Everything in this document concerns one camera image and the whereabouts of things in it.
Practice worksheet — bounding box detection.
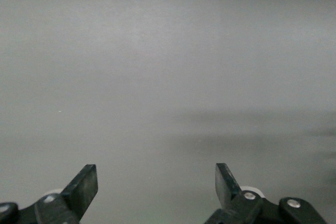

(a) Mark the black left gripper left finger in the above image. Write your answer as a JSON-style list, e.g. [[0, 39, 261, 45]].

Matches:
[[0, 164, 99, 224]]

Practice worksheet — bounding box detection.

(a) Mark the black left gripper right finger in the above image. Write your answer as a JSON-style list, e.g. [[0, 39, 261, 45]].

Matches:
[[204, 163, 327, 224]]

